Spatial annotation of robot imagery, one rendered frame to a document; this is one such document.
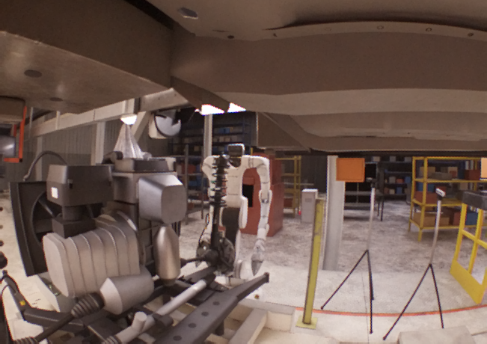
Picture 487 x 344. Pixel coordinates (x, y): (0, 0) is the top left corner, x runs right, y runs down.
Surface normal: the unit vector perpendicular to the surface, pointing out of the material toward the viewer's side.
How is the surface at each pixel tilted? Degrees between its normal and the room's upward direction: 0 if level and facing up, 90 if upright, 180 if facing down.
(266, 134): 90
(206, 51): 96
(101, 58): 90
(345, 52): 97
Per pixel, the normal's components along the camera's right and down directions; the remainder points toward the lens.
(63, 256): 0.76, -0.25
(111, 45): 0.92, 0.01
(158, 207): -0.04, -0.01
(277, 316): -0.39, -0.01
